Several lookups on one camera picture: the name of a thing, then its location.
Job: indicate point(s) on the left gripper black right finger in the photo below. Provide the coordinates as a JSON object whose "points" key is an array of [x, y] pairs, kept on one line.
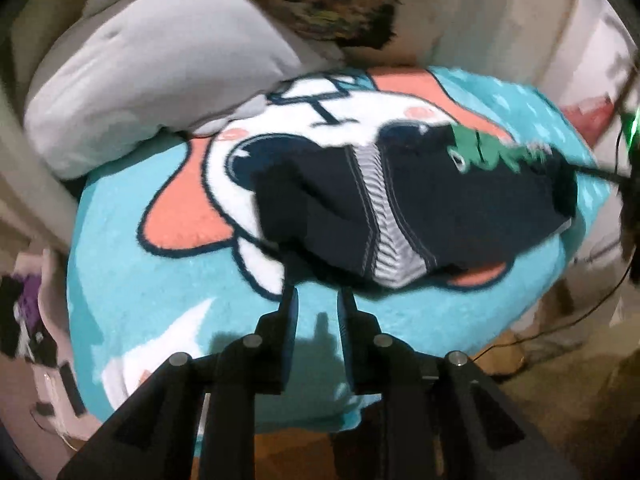
{"points": [[379, 363]]}

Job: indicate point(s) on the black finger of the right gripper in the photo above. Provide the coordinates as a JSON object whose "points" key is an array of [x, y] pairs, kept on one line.
{"points": [[590, 170]]}

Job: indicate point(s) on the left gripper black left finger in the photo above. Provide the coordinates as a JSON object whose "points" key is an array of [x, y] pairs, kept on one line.
{"points": [[257, 364]]}

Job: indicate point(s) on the navy striped kids pants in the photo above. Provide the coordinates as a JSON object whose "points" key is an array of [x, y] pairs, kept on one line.
{"points": [[452, 203]]}

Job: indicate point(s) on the red bag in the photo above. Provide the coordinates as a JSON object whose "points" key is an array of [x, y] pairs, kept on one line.
{"points": [[590, 118]]}

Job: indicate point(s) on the teal cartoon dog blanket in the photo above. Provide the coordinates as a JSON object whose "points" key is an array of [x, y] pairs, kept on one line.
{"points": [[164, 258]]}

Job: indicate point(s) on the pink clothes pile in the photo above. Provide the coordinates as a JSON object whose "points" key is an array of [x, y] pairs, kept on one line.
{"points": [[44, 419]]}

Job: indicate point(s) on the grey plush pillow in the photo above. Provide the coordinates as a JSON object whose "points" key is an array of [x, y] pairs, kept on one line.
{"points": [[128, 68]]}

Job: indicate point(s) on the cream floral pillow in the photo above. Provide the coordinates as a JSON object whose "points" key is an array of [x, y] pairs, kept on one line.
{"points": [[370, 32]]}

